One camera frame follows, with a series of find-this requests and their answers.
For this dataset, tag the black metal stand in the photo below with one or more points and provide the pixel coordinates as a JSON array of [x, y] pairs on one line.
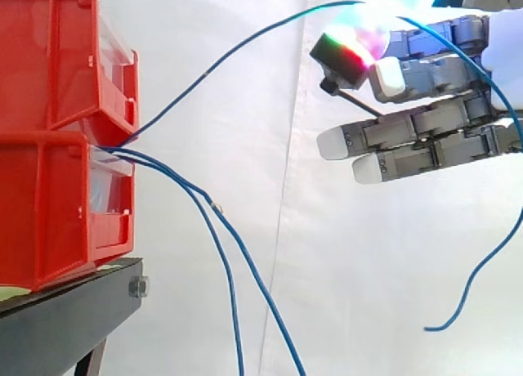
[[61, 323]]

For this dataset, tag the red plastic bin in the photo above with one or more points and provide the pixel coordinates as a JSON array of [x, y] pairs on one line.
[[45, 212], [49, 57]]

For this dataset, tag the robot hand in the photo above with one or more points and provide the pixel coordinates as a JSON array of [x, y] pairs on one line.
[[429, 77]]

